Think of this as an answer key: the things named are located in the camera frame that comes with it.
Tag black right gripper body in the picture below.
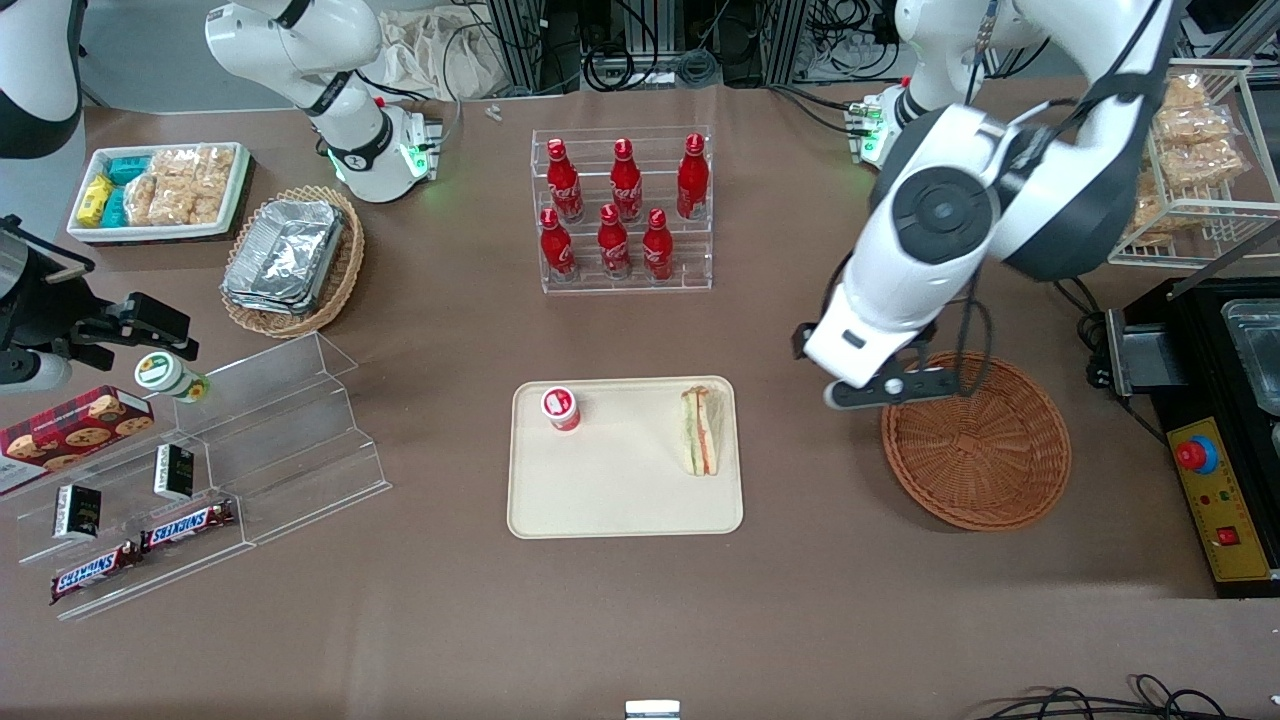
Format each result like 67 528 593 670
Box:
0 215 131 369

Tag triangular sandwich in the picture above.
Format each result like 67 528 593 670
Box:
680 386 723 477

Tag white rectangular snack tray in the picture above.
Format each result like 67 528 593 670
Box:
67 142 253 245

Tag oval light wicker basket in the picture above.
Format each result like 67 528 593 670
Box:
220 185 366 339

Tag round brown wicker basket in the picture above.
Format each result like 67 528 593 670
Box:
881 351 1072 532

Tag beige plastic tray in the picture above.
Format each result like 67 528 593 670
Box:
507 376 745 540

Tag green lid cup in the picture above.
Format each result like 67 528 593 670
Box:
135 352 210 404

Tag red plaid cookie box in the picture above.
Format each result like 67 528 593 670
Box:
0 386 156 497

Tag yellow snack packet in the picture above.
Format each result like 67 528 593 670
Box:
77 175 114 228

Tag clear rice cracker bag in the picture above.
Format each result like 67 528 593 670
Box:
150 148 201 226
192 146 237 225
124 172 161 227

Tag small black box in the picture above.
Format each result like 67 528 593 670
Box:
153 444 196 502
52 484 102 542

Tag stacked aluminium foil trays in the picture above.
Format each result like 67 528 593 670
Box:
223 199 346 317

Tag red cola bottle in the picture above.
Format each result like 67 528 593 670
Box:
642 208 675 282
677 133 710 220
610 139 644 223
546 138 585 223
597 204 633 280
540 208 578 283

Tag clear acrylic bottle rack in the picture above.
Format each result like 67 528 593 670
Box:
530 126 714 294

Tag clear acrylic stepped shelf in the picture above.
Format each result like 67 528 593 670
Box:
172 332 393 547
15 395 256 623

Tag Snickers chocolate bar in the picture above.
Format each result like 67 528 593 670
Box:
50 541 143 605
140 499 236 553

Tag red lid cup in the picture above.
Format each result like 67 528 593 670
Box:
541 386 583 432

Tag beige cloth bag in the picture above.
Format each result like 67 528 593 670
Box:
375 8 511 101

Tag black appliance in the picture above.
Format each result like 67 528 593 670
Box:
1088 278 1280 601

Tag yellow control panel box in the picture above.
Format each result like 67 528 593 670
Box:
1166 417 1280 583

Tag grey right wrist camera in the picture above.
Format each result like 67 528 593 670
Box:
0 350 73 393

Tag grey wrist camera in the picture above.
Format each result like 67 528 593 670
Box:
0 350 73 393
825 367 957 411

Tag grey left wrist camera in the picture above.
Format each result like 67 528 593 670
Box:
825 367 957 411

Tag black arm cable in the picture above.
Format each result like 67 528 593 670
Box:
940 0 1186 403

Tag black base cables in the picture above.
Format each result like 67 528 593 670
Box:
768 84 863 137

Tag coiled black cable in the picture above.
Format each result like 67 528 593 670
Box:
585 45 663 93

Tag aluminium frame post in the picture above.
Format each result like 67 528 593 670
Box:
485 0 583 97

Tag white wire rack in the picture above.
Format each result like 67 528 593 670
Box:
1108 58 1280 269

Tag black floor cables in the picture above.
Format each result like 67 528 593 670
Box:
975 675 1280 720

